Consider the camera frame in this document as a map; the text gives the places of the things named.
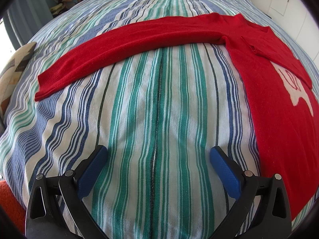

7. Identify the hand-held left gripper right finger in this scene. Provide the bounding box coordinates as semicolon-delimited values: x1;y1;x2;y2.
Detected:
209;146;292;239

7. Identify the patterned pillow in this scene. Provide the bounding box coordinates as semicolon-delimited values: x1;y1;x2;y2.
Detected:
0;41;38;120

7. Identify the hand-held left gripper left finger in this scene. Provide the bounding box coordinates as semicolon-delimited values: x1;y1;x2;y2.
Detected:
25;144;109;239

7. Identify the white wardrobe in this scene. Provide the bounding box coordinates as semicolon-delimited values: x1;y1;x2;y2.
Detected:
266;0;319;64

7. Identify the blue curtain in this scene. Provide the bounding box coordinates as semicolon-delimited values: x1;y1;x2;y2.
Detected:
4;0;56;53

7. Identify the striped bed cover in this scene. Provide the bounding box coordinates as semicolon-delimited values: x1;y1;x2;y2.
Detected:
0;0;319;239

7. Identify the red sweater with rabbit print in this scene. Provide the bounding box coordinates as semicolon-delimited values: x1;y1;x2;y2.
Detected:
34;14;319;232

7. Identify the orange fuzzy rug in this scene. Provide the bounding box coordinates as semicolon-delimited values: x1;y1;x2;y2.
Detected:
0;180;27;231

